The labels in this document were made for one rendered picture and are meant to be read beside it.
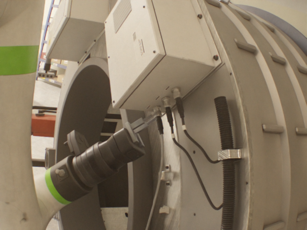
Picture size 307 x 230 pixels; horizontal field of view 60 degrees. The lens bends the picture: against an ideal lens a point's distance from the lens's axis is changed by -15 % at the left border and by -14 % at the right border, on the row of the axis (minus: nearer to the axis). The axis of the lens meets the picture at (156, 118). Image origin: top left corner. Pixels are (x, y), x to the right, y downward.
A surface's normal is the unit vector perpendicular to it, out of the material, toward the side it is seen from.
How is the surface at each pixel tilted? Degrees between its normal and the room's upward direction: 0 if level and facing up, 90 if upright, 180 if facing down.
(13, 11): 103
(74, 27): 145
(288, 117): 51
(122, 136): 61
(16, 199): 80
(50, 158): 68
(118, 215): 27
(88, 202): 40
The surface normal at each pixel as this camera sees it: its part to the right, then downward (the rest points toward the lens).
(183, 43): 0.49, -0.45
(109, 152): -0.16, -0.44
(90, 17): 0.52, -0.25
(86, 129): 0.44, 0.43
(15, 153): 0.70, 0.25
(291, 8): -0.37, 0.17
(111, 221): 0.45, -0.67
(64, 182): -0.12, 0.04
